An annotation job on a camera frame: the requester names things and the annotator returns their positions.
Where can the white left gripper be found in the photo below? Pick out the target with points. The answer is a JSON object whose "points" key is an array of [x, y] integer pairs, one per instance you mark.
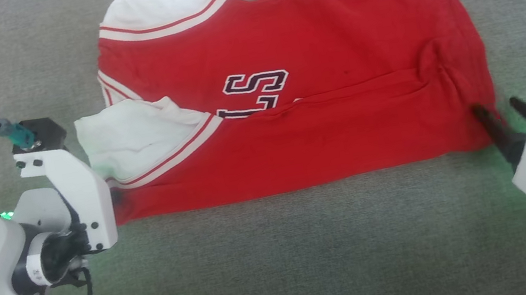
{"points": [[88, 200]]}

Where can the red and white jersey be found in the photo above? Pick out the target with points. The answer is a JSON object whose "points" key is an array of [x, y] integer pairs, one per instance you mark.
{"points": [[346, 127]]}

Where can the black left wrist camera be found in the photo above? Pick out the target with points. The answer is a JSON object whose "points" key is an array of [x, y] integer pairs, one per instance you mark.
{"points": [[46, 132]]}

